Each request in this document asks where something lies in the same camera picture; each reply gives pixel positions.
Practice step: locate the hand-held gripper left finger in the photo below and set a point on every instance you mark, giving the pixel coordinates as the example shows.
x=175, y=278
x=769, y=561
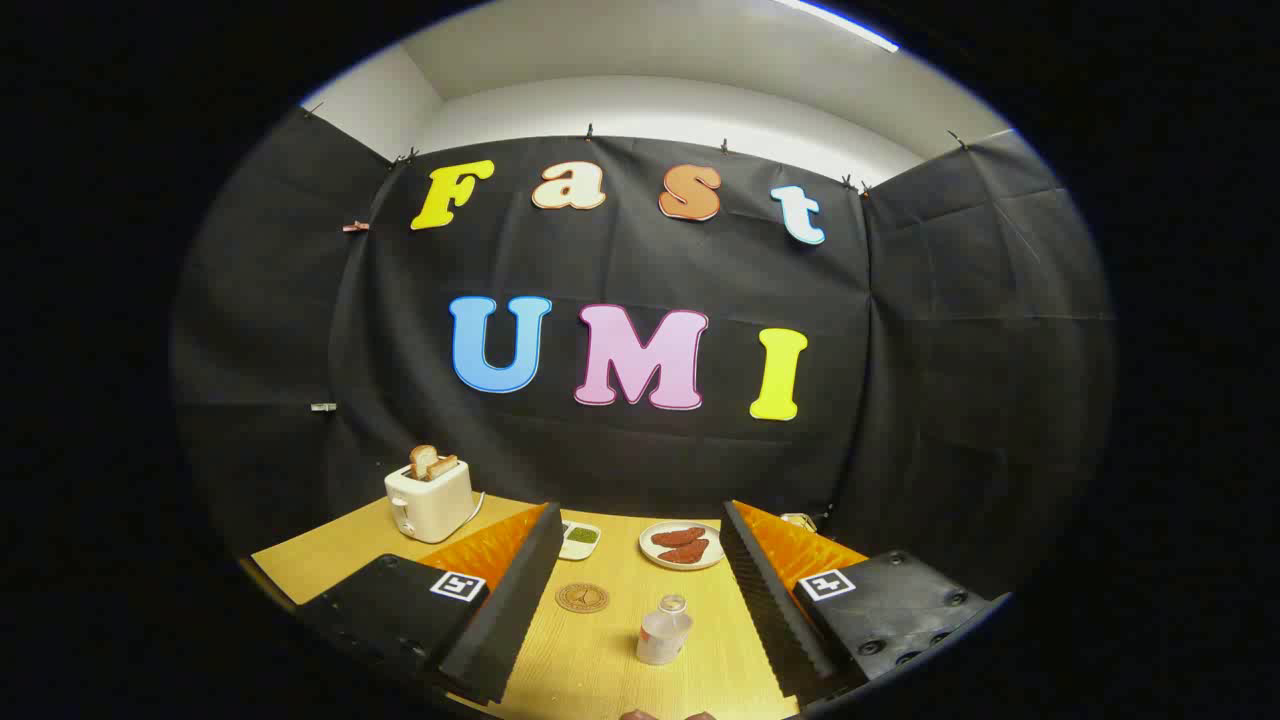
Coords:
x=505, y=620

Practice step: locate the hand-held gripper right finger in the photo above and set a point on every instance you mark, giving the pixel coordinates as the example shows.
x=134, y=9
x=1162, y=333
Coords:
x=770, y=610

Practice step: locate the round wooden coaster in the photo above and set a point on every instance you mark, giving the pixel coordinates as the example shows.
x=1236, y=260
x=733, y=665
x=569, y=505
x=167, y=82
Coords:
x=582, y=598

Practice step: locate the clear glass juice bottle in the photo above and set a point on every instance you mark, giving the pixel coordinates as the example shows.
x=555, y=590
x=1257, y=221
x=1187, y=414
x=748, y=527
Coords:
x=662, y=636

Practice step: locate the red meat slice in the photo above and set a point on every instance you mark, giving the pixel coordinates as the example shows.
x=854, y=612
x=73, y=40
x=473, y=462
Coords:
x=678, y=537
x=686, y=552

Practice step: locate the white divided dish of beans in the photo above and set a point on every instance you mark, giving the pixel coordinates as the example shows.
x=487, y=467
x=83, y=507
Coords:
x=582, y=540

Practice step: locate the wooden table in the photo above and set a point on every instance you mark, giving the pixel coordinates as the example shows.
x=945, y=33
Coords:
x=610, y=680

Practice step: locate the white toaster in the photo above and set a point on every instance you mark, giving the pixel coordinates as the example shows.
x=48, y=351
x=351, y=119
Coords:
x=432, y=505

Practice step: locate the white round plate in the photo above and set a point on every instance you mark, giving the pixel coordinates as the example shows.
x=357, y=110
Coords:
x=648, y=548

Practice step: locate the square toast slice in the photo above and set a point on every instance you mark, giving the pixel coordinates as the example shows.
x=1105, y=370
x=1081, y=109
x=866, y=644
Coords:
x=443, y=466

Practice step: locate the rounded toast slice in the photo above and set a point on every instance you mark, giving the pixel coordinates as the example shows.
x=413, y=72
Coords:
x=422, y=460

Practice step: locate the black backdrop cloth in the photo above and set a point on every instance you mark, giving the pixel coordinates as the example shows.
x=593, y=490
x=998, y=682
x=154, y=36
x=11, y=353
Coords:
x=650, y=270

